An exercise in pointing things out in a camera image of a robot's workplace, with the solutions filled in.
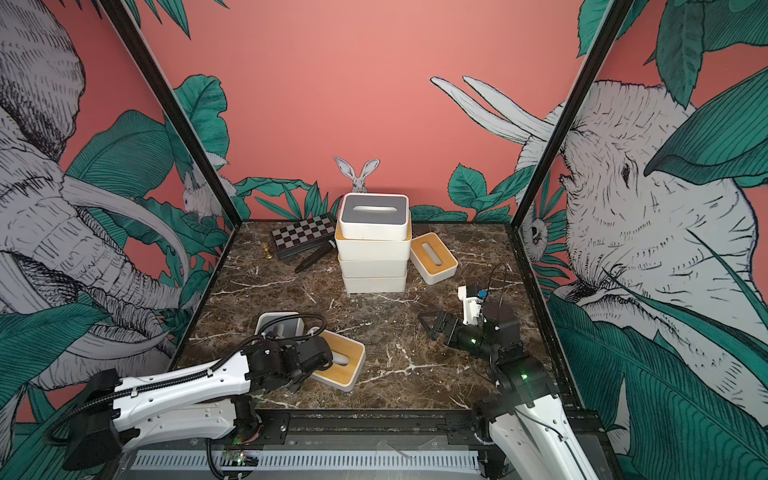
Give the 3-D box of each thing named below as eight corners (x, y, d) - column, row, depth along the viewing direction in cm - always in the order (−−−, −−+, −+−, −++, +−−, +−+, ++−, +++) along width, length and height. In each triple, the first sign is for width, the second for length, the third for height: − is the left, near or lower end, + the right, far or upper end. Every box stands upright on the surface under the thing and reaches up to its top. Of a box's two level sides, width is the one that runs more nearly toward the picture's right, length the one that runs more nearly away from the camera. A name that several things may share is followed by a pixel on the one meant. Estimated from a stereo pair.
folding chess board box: (279, 260, 109) (276, 255, 107) (272, 233, 118) (269, 227, 116) (339, 241, 116) (338, 236, 113) (329, 217, 124) (328, 211, 122)
